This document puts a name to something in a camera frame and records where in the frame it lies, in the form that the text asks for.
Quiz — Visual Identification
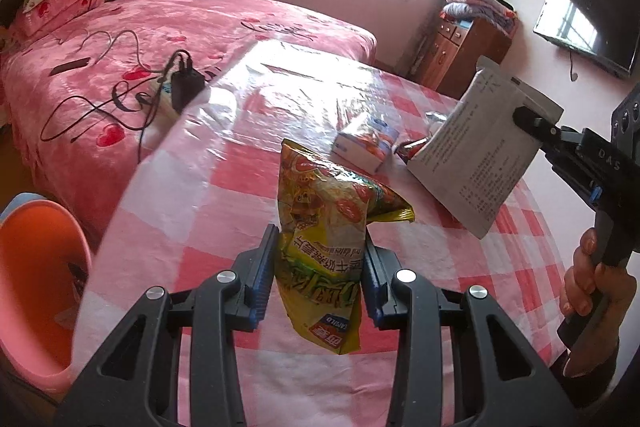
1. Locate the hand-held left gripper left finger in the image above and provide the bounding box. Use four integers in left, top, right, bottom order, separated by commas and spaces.
52, 223, 281, 427

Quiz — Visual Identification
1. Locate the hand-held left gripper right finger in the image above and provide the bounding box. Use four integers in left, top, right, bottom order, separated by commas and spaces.
363, 237, 583, 427

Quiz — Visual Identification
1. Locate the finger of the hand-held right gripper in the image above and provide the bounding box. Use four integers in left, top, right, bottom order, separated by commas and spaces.
512, 105, 583, 158

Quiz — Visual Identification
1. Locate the white printed paper sheet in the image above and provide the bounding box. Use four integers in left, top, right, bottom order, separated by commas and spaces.
406, 56, 565, 240

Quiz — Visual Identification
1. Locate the yellow snack bag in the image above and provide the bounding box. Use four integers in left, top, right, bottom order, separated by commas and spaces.
277, 138, 416, 353

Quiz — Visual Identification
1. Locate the red wrapper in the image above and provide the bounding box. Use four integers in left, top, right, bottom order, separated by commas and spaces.
392, 139, 431, 162

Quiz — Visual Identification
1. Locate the blue orange tissue packet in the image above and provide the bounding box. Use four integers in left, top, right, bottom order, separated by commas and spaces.
330, 114, 401, 172

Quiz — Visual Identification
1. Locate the orange plastic bin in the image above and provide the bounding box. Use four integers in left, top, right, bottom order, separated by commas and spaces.
0, 199, 93, 395

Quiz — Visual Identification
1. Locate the person's right hand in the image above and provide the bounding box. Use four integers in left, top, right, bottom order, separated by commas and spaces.
559, 227, 637, 379

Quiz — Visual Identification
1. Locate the red white checked tablecloth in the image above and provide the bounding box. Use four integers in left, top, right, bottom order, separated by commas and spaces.
70, 38, 583, 427

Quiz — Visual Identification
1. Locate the brown wooden cabinet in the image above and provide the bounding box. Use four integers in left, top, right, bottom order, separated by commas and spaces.
417, 14, 513, 100

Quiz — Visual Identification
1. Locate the clear plastic wrapper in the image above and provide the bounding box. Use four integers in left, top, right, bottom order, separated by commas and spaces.
425, 109, 453, 132

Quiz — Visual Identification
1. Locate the stack of folded blankets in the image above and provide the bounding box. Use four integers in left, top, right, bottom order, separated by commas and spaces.
440, 0, 518, 32

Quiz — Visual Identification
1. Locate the black power adapter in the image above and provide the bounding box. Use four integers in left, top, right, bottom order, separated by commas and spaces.
170, 50, 206, 112

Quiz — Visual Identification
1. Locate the blue plastic stool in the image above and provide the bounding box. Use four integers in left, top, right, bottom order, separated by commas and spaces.
0, 192, 46, 228

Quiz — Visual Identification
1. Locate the bed with pink bedspread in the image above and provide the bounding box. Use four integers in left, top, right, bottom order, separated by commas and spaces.
0, 0, 378, 238

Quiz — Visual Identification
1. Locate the black phone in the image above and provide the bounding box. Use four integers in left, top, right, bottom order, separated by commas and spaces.
48, 57, 91, 76

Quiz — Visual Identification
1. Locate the wall-mounted television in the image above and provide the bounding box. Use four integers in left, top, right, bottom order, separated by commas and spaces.
532, 0, 640, 80

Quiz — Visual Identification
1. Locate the black power cord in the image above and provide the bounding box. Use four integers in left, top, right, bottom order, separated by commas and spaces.
136, 92, 176, 165

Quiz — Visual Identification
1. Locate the black looping cable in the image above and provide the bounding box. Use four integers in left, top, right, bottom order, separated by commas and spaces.
40, 29, 173, 142

